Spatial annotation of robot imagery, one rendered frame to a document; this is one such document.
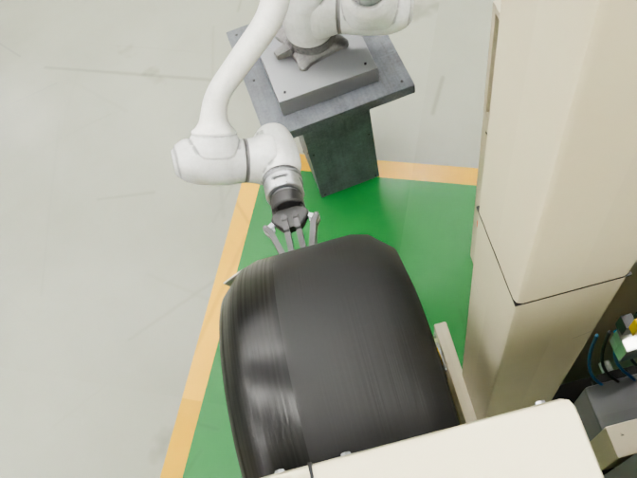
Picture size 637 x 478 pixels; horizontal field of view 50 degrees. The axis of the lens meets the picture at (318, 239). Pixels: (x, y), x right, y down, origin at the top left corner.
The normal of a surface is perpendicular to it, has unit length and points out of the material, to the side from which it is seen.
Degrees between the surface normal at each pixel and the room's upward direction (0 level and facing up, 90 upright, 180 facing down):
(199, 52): 0
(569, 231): 90
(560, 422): 0
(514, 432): 0
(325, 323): 11
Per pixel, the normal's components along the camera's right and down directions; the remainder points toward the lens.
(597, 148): 0.22, 0.86
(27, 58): -0.15, -0.44
